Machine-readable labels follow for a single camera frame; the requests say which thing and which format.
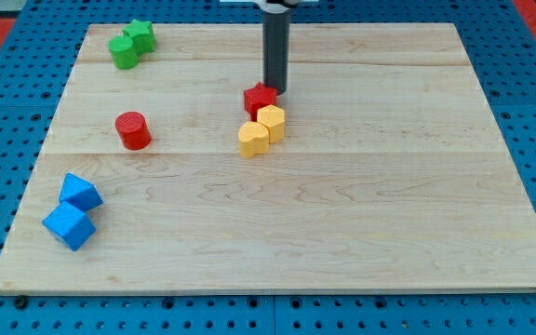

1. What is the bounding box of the blue triangular prism block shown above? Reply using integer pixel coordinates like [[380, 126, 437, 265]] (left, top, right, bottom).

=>
[[59, 173, 103, 211]]

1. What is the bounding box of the yellow hexagon block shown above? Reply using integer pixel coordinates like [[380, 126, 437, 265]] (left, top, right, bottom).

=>
[[257, 105, 285, 144]]

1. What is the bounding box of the blue cube block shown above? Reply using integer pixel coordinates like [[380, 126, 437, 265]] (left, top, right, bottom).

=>
[[43, 202, 96, 251]]

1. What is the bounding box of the light wooden board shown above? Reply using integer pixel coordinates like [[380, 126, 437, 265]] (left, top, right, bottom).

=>
[[0, 23, 536, 296]]

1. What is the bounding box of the green cylinder block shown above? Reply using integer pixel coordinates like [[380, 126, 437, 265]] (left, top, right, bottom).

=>
[[108, 35, 139, 70]]

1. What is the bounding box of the red star block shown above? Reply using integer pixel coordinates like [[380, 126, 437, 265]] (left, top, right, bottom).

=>
[[243, 82, 278, 122]]

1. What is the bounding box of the yellow heart block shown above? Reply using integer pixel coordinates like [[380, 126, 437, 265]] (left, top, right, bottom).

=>
[[238, 121, 269, 158]]

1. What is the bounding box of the red cylinder block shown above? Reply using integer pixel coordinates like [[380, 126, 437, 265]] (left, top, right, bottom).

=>
[[114, 111, 152, 151]]

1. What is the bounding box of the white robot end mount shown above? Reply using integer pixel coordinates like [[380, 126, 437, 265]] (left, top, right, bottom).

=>
[[219, 0, 319, 12]]

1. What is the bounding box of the green star block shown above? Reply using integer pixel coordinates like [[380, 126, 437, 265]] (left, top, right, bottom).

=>
[[122, 19, 156, 55]]

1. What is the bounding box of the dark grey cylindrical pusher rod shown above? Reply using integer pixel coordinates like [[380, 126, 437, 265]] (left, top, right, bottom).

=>
[[262, 9, 290, 94]]

